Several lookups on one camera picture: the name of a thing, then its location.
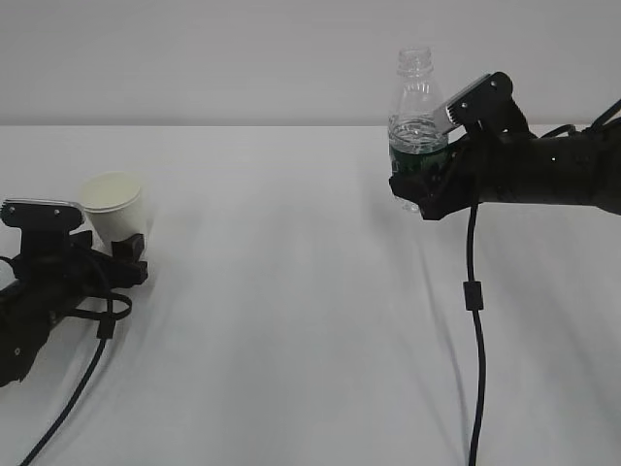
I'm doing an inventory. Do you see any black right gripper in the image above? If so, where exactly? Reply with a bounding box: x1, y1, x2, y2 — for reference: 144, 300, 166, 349
389, 133, 505, 221

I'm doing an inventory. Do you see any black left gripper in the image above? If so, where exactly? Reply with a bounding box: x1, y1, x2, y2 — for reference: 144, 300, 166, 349
48, 230, 148, 311

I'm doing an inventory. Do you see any clear water bottle green label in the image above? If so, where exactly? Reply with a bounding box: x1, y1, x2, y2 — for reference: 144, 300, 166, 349
387, 46, 448, 175

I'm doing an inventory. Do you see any white paper cup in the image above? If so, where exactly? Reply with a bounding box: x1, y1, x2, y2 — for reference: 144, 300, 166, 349
79, 171, 147, 250

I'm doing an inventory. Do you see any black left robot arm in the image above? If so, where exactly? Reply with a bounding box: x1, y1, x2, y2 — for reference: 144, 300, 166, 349
1, 231, 147, 386

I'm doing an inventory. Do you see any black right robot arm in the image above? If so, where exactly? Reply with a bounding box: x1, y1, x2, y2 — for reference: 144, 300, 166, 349
389, 103, 620, 220

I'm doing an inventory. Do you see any black left camera cable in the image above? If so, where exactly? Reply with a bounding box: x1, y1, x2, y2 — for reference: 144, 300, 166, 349
18, 251, 133, 466

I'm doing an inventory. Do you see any black camera cable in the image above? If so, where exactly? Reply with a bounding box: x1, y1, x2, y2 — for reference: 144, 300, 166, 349
463, 130, 489, 466
18, 251, 133, 466

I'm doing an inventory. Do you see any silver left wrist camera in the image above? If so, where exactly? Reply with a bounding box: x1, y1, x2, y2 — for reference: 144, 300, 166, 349
1, 199, 84, 260

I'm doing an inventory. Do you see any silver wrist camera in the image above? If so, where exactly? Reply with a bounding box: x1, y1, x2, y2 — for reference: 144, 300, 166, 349
432, 71, 536, 143
1, 199, 84, 260

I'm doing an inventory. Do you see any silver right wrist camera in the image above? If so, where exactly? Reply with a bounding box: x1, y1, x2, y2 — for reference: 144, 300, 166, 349
432, 71, 536, 143

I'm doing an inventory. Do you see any black right camera cable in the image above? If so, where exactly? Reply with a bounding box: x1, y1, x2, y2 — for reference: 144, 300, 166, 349
463, 130, 489, 466

